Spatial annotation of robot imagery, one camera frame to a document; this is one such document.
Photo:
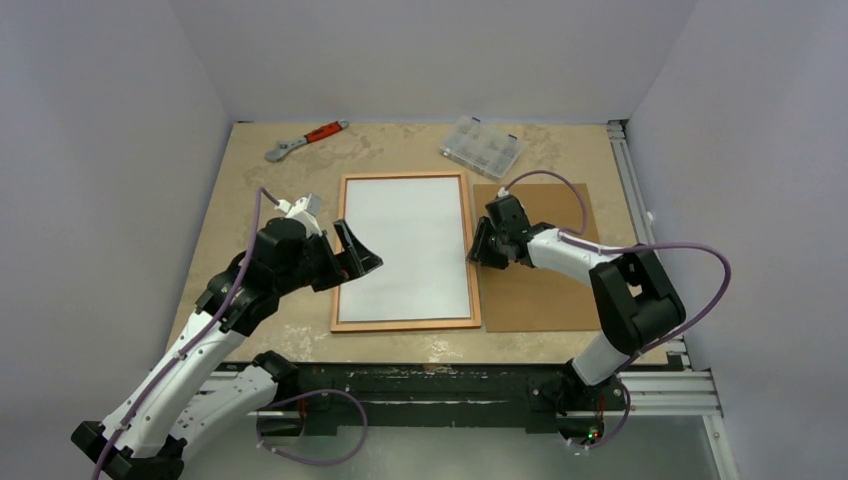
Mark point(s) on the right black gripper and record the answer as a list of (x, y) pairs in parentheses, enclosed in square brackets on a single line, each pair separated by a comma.
[(491, 237)]

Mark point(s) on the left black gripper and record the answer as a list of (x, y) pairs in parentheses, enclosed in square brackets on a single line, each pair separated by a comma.
[(362, 259)]

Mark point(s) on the photo print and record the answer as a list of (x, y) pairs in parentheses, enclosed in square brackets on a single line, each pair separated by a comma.
[(404, 245)]

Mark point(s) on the brown fibreboard backing board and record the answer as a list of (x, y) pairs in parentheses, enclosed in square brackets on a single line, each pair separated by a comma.
[(523, 299)]

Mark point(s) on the orange wooden picture frame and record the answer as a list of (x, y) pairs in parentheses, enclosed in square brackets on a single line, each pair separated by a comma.
[(404, 324)]

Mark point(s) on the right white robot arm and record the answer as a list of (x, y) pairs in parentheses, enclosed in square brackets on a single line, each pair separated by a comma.
[(634, 297)]

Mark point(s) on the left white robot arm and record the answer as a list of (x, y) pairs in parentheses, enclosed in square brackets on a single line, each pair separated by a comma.
[(152, 434)]

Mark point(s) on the clear plastic organizer box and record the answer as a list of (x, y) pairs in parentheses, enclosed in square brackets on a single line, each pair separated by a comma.
[(481, 147)]

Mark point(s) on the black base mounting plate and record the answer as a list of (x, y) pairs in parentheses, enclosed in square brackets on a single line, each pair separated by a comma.
[(537, 398)]

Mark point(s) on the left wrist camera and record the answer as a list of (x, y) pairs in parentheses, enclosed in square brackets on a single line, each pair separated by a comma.
[(304, 210)]

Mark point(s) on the red handled adjustable wrench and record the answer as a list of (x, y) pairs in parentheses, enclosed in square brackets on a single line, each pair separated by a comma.
[(284, 148)]

